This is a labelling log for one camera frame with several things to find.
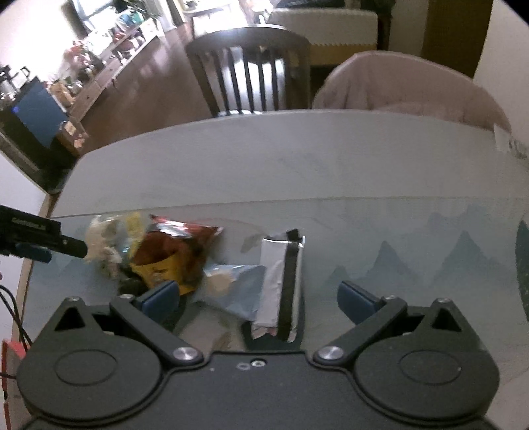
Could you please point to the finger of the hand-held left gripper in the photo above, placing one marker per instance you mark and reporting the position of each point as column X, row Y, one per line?
column 74, row 246
column 35, row 252

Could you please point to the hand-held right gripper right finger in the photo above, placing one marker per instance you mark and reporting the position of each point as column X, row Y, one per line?
column 355, row 298

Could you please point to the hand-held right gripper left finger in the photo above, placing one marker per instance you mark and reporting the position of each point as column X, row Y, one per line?
column 159, row 297

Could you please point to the clear packet of pale snacks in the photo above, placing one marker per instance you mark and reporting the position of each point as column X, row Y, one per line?
column 103, row 244

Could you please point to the black snack packet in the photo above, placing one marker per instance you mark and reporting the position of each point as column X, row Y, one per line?
column 131, row 283

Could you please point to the red-brown foil snack bag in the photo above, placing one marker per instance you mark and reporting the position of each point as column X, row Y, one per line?
column 173, row 256

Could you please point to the yellow cartoon snack packet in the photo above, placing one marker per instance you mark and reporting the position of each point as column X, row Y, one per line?
column 134, row 227

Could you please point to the pale blue snack packet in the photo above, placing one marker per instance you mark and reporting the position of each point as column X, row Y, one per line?
column 235, row 289

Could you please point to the silver foil packet black stripe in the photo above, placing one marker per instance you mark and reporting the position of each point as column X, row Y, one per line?
column 275, row 285

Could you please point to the blue box appliance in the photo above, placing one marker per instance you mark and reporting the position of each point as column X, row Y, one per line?
column 39, row 111

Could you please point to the red box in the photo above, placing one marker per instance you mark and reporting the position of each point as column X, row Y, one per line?
column 12, row 372

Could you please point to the long low cabinet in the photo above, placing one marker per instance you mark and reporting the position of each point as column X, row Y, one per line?
column 120, row 62

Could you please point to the pink cloth covered chair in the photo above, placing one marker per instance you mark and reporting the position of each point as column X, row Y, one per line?
column 405, row 87

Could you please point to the white paper label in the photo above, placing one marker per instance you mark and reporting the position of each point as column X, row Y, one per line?
column 508, row 142

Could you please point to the television screen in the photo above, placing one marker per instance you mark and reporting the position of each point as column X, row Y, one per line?
column 89, row 12

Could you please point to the dark wooden chair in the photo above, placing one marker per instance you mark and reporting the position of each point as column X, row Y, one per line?
column 248, row 66

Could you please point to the white sofa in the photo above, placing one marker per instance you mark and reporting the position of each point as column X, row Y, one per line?
column 326, row 27

